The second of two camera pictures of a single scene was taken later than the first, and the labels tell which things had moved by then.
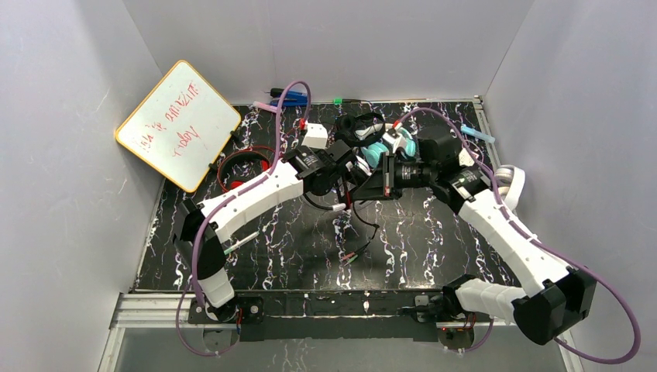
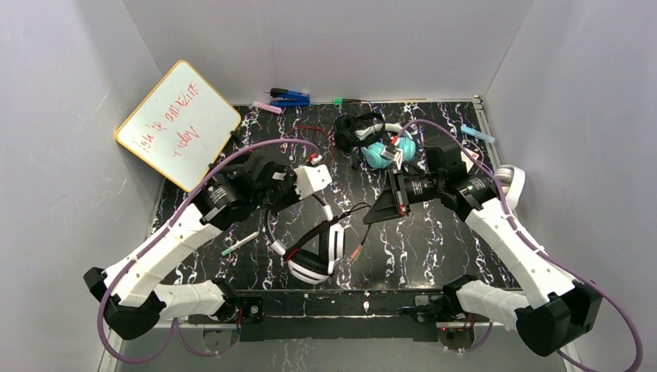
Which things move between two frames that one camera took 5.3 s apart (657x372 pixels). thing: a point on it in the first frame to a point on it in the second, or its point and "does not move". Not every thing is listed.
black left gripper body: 339,156 to 280,190
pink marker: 265,107 does not move
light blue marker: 479,135 does not move
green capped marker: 338,101 does not move
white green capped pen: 252,235 does not move
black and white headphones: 362,166 to 316,259
